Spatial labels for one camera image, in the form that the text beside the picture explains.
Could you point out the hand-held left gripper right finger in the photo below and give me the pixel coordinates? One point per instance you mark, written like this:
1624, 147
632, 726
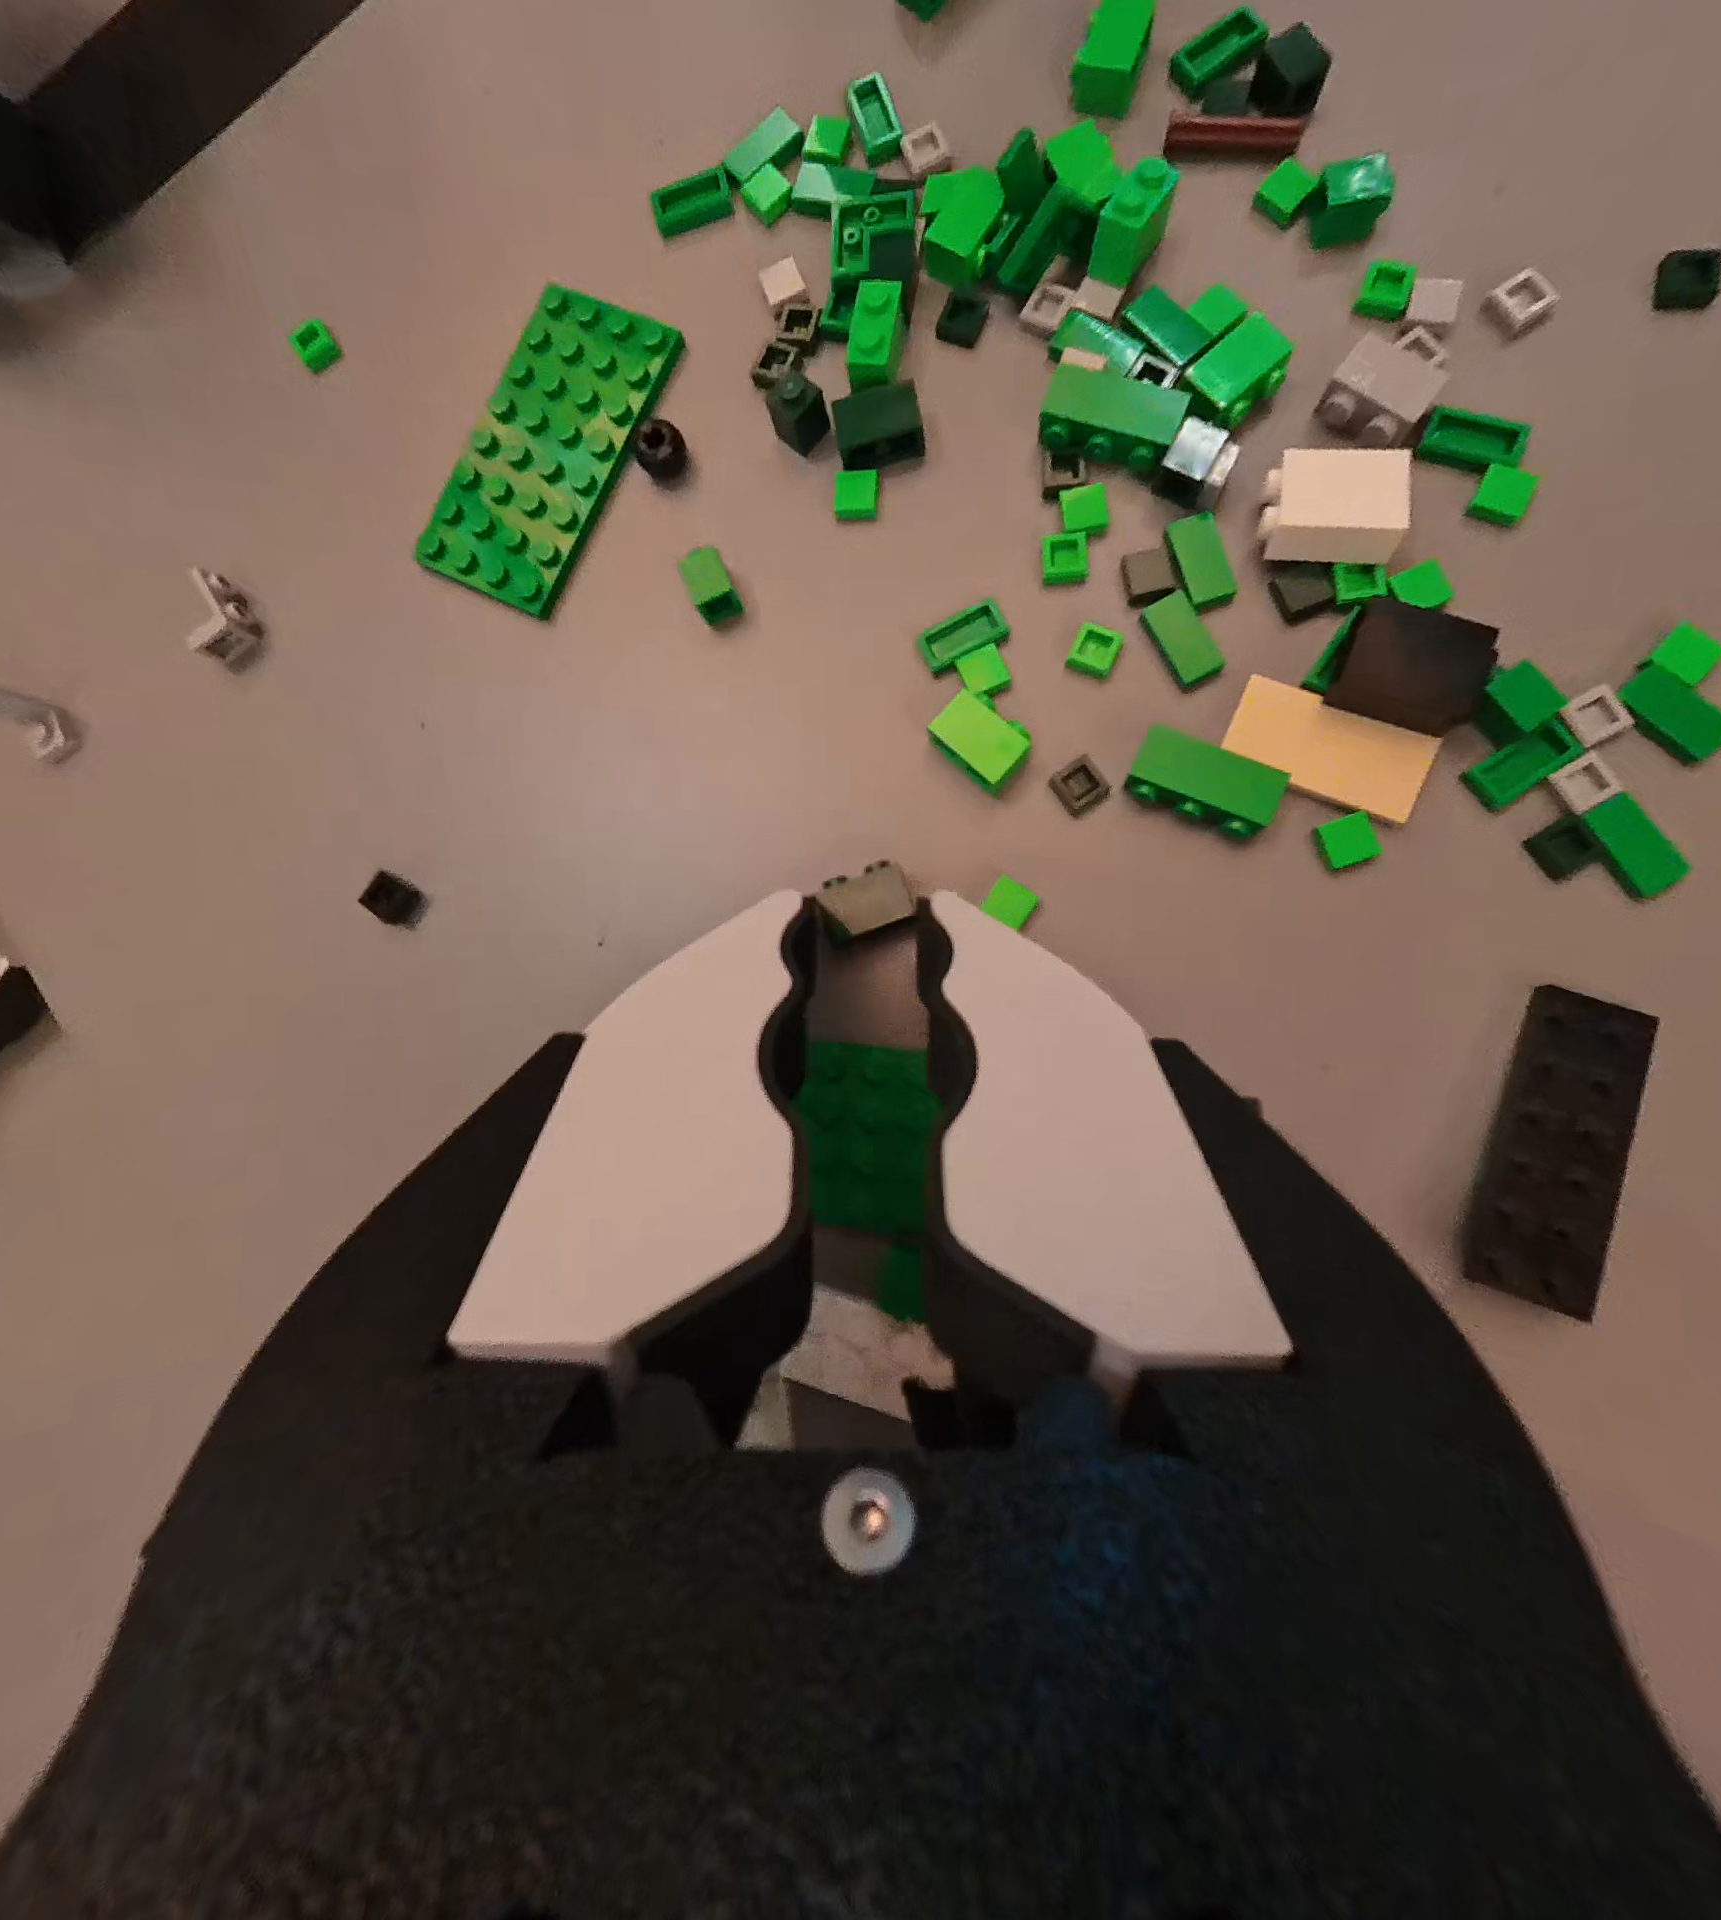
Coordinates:
1100, 1186

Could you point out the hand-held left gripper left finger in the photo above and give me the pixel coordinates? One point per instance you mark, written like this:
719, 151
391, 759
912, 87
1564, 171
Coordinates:
649, 1170

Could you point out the green grey lego build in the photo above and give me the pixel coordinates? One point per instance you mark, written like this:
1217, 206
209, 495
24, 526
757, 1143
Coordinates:
867, 1139

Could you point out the dark olive lego brick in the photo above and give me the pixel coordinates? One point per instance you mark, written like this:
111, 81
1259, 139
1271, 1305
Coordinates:
867, 899

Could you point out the pile of green lego bricks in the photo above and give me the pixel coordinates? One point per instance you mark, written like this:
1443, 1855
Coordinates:
1114, 413

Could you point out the small black lego brick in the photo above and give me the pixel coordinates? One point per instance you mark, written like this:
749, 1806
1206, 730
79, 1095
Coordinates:
391, 898

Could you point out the black lego plate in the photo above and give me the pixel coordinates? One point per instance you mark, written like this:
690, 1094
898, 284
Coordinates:
1557, 1156

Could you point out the tan lego tile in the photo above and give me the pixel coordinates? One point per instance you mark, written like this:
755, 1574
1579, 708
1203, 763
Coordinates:
1323, 759

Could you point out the small green lego brick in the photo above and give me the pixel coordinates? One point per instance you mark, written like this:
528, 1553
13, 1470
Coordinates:
712, 587

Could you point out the black lego tile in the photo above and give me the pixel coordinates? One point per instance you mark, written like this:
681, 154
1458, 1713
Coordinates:
1408, 668

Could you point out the black round lego stud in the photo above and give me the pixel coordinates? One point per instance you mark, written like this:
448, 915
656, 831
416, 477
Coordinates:
660, 450

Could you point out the white lego brick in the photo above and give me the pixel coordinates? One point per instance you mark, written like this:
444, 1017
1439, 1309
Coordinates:
1340, 503

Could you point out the green lego plate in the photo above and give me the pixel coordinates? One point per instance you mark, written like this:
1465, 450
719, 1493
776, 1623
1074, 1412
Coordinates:
551, 450

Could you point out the small green lego tile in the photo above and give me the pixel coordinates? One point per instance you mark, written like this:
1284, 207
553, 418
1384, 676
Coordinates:
316, 345

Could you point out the brown lego bar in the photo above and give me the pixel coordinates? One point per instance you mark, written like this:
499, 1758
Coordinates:
1235, 135

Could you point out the dark blurred object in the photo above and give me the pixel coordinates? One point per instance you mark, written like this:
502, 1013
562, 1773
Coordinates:
96, 151

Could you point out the grey lego bracket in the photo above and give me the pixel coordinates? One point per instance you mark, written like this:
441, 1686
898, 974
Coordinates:
19, 719
223, 617

